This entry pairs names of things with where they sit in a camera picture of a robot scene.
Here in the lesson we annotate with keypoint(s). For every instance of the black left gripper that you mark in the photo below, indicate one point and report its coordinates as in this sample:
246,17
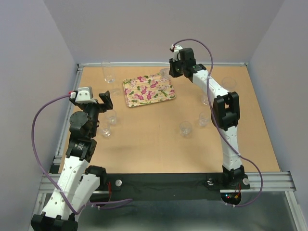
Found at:
107,105

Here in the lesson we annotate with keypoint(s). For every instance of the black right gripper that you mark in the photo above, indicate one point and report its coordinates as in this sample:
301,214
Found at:
172,71

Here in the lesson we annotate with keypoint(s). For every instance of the small clear glass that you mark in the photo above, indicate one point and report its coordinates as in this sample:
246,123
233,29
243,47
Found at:
115,90

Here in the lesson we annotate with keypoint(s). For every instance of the tall clear glass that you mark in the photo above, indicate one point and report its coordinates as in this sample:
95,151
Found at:
108,72

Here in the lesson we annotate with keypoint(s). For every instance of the clear faceted glass tumbler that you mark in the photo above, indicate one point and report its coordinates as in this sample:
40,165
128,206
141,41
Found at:
164,73

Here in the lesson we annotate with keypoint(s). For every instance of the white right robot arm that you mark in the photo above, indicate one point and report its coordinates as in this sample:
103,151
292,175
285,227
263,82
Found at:
225,111

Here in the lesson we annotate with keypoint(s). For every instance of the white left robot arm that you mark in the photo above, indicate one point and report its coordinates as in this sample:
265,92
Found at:
77,180

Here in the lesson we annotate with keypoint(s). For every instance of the floral patterned tray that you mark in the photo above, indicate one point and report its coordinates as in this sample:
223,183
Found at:
147,89

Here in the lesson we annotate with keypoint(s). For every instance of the clear tumbler right middle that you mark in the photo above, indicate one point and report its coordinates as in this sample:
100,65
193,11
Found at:
204,99

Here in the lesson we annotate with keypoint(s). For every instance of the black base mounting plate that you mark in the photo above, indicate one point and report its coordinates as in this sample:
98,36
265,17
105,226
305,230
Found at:
165,187

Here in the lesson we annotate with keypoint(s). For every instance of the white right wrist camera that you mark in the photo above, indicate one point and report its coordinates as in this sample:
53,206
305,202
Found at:
175,49

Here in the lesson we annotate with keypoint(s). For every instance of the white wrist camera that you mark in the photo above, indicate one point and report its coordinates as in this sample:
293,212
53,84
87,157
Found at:
175,49
84,95

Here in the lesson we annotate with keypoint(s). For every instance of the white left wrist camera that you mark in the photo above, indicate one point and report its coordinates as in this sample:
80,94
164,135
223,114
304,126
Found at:
84,95

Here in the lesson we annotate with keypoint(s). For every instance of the aluminium front frame rail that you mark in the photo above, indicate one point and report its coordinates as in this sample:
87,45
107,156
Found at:
272,182

